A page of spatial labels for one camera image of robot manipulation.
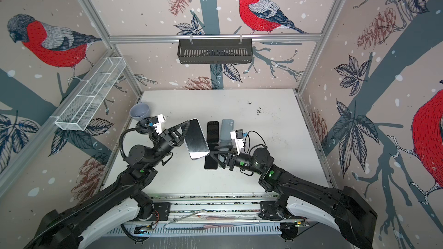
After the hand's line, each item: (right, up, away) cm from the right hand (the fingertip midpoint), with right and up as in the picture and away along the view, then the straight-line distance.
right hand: (211, 155), depth 65 cm
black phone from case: (-3, -11, +22) cm, 25 cm away
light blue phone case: (+6, +3, +3) cm, 7 cm away
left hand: (-8, +12, -5) cm, 15 cm away
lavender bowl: (-49, +16, +41) cm, 66 cm away
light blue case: (+7, +7, +38) cm, 39 cm away
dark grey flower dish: (-45, +7, +35) cm, 57 cm away
